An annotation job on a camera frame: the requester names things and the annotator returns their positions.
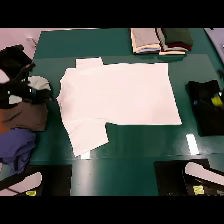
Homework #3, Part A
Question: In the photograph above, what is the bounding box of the blue garment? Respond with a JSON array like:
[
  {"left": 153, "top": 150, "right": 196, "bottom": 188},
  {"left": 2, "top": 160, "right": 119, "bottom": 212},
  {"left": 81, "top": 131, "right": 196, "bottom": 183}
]
[{"left": 0, "top": 127, "right": 38, "bottom": 175}]

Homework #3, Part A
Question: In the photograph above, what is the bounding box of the orange garment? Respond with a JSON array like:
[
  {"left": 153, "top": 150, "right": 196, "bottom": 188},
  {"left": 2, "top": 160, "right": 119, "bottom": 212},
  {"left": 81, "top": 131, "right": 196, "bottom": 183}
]
[{"left": 0, "top": 109, "right": 10, "bottom": 135}]

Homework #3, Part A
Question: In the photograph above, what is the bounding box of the white T-shirt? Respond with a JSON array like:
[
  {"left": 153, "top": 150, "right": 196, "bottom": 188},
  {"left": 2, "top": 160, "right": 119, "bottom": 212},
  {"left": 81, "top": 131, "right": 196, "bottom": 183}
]
[{"left": 56, "top": 56, "right": 183, "bottom": 158}]

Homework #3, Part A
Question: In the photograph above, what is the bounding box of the grey garment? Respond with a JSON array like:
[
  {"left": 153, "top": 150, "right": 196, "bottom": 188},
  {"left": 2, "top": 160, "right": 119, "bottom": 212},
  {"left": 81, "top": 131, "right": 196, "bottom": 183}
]
[{"left": 130, "top": 28, "right": 162, "bottom": 54}]

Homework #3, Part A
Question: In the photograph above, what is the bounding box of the brown garment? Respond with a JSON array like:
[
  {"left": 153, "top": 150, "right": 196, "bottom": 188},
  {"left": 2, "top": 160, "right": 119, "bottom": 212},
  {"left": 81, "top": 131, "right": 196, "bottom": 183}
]
[{"left": 1, "top": 100, "right": 50, "bottom": 133}]

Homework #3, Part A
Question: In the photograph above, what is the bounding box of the dark green garment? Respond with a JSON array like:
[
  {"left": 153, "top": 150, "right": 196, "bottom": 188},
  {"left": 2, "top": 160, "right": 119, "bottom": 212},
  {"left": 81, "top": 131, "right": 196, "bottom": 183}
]
[{"left": 161, "top": 28, "right": 195, "bottom": 52}]

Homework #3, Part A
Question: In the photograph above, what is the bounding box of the beige garment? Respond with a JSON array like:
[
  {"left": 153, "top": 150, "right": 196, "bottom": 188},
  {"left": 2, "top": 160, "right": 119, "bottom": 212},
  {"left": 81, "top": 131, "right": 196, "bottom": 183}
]
[{"left": 159, "top": 49, "right": 188, "bottom": 56}]

